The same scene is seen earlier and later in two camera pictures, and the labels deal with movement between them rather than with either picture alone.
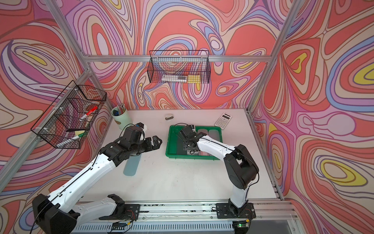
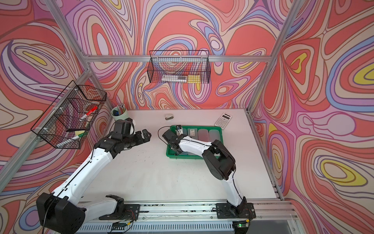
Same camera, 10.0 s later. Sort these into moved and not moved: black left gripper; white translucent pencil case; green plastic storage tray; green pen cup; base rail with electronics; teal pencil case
Moved: black left gripper; teal pencil case
Not moved: green plastic storage tray; white translucent pencil case; base rail with electronics; green pen cup
